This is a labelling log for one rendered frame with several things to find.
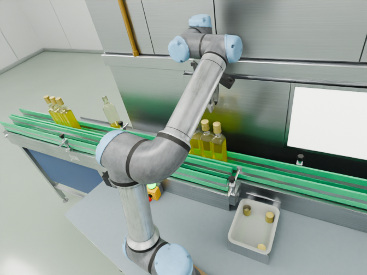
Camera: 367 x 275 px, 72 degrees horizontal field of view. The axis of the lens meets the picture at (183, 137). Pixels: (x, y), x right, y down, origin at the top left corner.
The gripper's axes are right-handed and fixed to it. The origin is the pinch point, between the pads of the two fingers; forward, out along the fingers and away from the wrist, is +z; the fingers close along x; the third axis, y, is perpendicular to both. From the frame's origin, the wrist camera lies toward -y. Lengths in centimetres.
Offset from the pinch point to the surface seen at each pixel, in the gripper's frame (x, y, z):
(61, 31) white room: -311, 489, 79
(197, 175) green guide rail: 13.7, 6.0, 30.5
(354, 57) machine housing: -15, -45, -16
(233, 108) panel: -12.0, -3.9, 8.6
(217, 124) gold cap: 0.6, -0.5, 9.2
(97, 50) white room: -308, 398, 118
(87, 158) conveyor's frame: 15, 82, 40
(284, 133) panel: -12.4, -27.0, 19.1
